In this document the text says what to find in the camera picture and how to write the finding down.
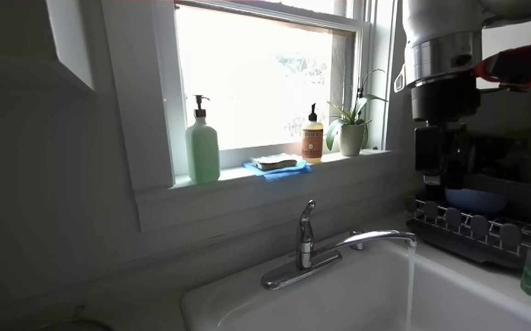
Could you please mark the white window frame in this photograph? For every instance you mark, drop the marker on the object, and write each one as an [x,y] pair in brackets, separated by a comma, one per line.
[148,93]

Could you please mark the orange soap pump bottle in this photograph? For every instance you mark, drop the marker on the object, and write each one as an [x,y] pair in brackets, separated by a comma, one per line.
[314,141]

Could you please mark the beige sponge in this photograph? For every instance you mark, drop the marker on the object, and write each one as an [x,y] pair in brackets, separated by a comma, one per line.
[275,163]

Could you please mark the potted plant in white pot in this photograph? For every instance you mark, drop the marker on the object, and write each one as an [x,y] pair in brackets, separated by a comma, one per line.
[352,132]

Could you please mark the green soap pump bottle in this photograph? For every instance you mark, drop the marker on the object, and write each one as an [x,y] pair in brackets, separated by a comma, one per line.
[203,154]

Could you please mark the blue bowl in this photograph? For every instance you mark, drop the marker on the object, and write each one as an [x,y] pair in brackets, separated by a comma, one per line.
[475,200]

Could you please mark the black dish rack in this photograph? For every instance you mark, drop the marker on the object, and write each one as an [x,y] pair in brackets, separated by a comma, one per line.
[479,233]

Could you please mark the blue sponge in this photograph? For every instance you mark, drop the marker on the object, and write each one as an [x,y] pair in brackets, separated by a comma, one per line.
[281,172]

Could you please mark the white wall cabinet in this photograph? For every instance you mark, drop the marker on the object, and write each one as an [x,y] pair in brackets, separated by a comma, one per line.
[69,38]

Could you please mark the chrome faucet with spout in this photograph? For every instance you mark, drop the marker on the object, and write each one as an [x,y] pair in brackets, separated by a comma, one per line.
[314,260]

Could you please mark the white kitchen sink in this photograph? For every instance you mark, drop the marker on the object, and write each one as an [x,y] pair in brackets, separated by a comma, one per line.
[350,301]

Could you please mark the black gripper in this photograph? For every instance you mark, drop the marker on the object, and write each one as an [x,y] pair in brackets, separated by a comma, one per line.
[444,144]

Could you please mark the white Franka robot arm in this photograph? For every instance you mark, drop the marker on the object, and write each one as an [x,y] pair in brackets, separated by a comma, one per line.
[442,25]

